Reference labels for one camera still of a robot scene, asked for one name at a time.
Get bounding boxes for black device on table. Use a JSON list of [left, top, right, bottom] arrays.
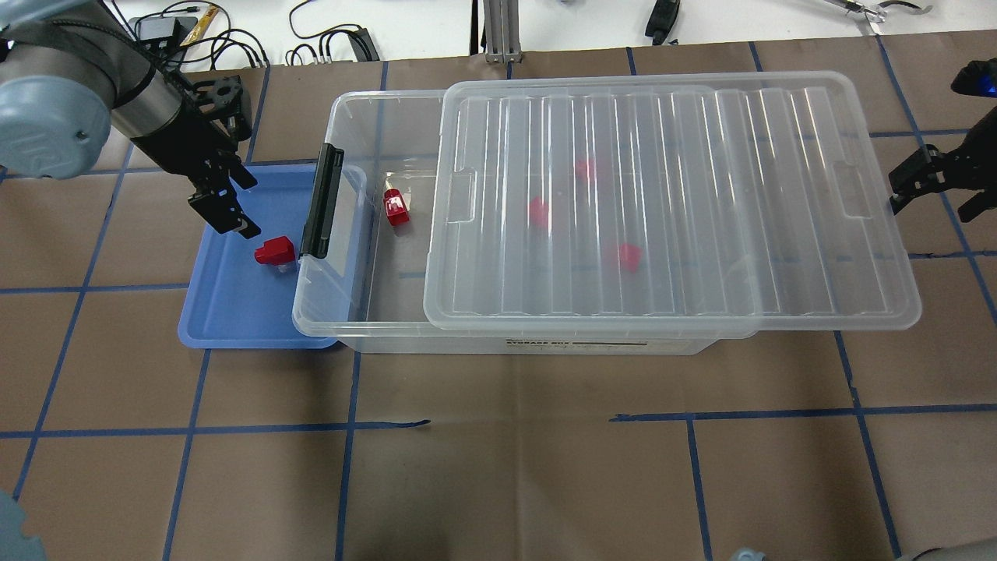
[[644, 0, 682, 46]]

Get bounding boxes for red block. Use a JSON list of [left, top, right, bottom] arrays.
[[253, 237, 297, 267], [527, 196, 551, 231], [574, 159, 597, 184], [616, 244, 643, 274], [383, 188, 410, 228]]

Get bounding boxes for blue plastic tray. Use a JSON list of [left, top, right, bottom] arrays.
[[178, 164, 373, 349]]

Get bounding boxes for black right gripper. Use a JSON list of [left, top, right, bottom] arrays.
[[888, 109, 997, 224]]

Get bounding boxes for aluminium frame post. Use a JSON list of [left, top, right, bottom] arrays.
[[481, 0, 523, 64]]

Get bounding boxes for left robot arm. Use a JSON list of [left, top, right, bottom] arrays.
[[1, 1, 261, 238]]

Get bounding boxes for clear plastic box lid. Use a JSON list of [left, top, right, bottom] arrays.
[[423, 71, 921, 338]]

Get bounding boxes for black box latch handle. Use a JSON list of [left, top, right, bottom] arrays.
[[299, 143, 344, 259]]

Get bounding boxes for clear plastic storage box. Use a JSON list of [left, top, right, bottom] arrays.
[[324, 82, 763, 355]]

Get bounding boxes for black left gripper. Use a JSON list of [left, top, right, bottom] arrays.
[[188, 153, 261, 239]]

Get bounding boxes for black cables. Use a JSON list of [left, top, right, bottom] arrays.
[[109, 0, 382, 71]]

